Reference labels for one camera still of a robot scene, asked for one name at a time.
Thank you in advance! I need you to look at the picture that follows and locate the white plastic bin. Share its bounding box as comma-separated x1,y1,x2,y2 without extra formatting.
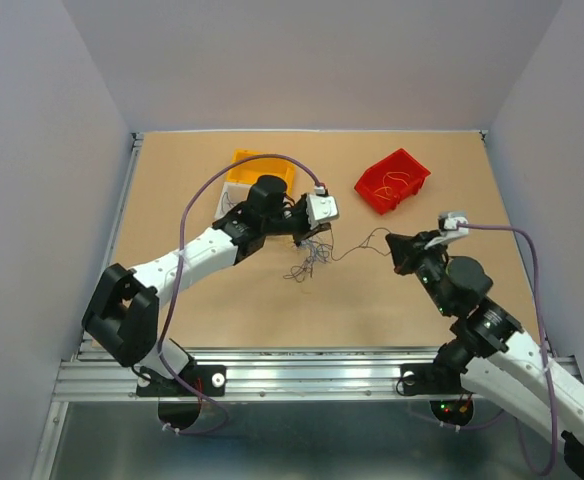
214,182,250,220

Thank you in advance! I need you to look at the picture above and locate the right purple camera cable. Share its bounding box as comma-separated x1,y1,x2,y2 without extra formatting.
441,224,559,476

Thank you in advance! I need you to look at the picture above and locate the red plastic bin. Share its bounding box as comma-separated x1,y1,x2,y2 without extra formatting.
354,148,431,215

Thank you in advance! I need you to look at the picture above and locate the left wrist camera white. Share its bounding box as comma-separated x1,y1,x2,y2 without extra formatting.
306,194,340,229

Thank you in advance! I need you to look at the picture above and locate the thin wire bundle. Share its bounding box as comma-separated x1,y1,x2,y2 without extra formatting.
282,237,336,284

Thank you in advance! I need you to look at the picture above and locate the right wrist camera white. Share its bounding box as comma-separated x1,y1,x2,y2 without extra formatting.
425,211,469,250

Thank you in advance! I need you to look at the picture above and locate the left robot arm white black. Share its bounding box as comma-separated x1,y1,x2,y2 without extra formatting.
82,175,339,394

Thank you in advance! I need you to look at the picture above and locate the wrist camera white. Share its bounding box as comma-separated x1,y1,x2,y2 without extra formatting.
425,211,469,250
306,194,340,229

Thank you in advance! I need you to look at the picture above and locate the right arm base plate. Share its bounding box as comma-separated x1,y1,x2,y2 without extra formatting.
395,363,468,397

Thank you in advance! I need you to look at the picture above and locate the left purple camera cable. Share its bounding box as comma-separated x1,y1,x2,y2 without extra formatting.
156,153,331,437

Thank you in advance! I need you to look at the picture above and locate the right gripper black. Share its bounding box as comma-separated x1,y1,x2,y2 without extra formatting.
385,228,453,316

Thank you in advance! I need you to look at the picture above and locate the yellow thin wire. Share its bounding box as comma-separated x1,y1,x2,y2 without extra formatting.
375,172,411,201

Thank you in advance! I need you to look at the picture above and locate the yellow plastic bin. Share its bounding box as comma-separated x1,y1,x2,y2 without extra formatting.
225,156,296,195

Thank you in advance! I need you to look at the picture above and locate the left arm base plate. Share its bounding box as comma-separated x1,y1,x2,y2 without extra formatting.
136,364,227,398

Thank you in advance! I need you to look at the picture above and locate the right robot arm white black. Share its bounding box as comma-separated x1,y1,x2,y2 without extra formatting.
385,230,584,479

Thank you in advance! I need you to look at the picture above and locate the purple camera cable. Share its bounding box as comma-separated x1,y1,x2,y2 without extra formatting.
441,224,559,476
156,153,331,437

